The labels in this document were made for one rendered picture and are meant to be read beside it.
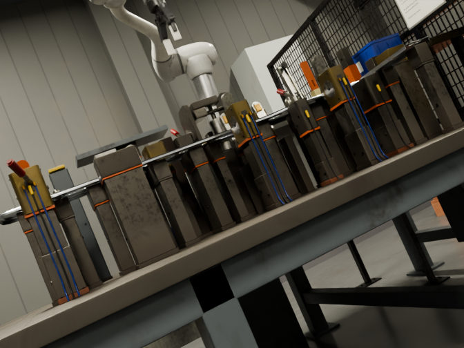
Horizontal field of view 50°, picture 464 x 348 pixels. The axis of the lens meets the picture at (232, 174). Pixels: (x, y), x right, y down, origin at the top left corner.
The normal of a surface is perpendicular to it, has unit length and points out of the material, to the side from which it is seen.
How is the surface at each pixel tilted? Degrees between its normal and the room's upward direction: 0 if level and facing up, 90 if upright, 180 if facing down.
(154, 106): 90
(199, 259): 90
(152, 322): 90
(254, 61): 90
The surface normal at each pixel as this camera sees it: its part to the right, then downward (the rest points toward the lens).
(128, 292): 0.32, -0.22
